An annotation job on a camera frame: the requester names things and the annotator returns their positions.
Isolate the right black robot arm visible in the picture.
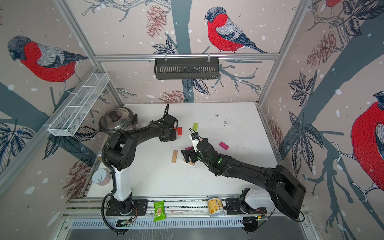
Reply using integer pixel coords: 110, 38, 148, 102
181, 138, 306, 220

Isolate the green snack packet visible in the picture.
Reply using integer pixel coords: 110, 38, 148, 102
154, 201, 166, 222

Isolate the magenta block right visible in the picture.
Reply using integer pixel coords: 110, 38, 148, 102
219, 142, 229, 151

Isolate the black hanging wall basket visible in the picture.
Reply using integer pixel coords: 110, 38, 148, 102
154, 58, 220, 80

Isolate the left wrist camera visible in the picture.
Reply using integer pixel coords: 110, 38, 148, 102
164, 114, 177, 129

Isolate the green block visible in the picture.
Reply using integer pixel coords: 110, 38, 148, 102
193, 123, 199, 132

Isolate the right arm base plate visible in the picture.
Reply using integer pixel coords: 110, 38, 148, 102
224, 188, 269, 216

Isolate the wide upright wood block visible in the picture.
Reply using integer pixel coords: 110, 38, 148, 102
171, 151, 178, 163

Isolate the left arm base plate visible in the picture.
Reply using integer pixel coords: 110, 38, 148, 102
106, 198, 149, 217

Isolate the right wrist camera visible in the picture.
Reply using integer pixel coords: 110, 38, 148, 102
189, 132, 202, 152

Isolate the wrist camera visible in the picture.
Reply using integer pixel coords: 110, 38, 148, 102
164, 114, 177, 129
189, 132, 202, 152

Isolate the pink drink can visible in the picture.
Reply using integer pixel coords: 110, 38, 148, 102
92, 169, 112, 187

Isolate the slanted wood block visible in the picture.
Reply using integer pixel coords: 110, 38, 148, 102
183, 158, 195, 166

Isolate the white wire mesh basket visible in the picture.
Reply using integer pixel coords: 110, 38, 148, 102
48, 73, 110, 137

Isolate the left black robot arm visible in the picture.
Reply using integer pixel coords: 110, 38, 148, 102
102, 114, 178, 212

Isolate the yellow snack can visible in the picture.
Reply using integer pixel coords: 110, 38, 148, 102
207, 198, 225, 217

